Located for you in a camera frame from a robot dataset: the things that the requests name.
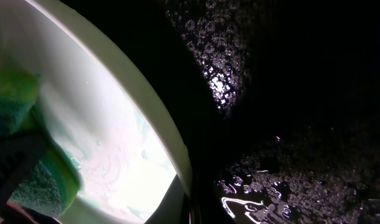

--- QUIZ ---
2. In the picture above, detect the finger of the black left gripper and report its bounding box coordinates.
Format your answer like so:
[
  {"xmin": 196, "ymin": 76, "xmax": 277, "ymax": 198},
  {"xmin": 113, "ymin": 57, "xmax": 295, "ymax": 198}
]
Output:
[{"xmin": 0, "ymin": 131, "xmax": 47, "ymax": 214}]

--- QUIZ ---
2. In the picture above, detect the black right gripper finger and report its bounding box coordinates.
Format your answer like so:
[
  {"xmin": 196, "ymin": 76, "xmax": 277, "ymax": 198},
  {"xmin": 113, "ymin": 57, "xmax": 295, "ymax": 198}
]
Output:
[{"xmin": 146, "ymin": 175, "xmax": 190, "ymax": 224}]

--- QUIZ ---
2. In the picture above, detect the green scrubbing sponge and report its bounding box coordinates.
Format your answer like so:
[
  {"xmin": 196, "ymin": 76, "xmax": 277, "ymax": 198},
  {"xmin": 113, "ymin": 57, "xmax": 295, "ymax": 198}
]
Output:
[{"xmin": 0, "ymin": 67, "xmax": 80, "ymax": 218}]

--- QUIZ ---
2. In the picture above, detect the mint green plate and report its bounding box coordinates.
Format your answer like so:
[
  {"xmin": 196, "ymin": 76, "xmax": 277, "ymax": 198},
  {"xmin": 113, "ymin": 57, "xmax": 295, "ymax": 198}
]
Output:
[{"xmin": 0, "ymin": 0, "xmax": 192, "ymax": 223}]

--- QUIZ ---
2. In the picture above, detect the round black tray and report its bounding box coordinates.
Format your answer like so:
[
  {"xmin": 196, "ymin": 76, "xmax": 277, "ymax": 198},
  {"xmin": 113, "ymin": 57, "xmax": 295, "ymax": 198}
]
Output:
[{"xmin": 68, "ymin": 1, "xmax": 380, "ymax": 223}]

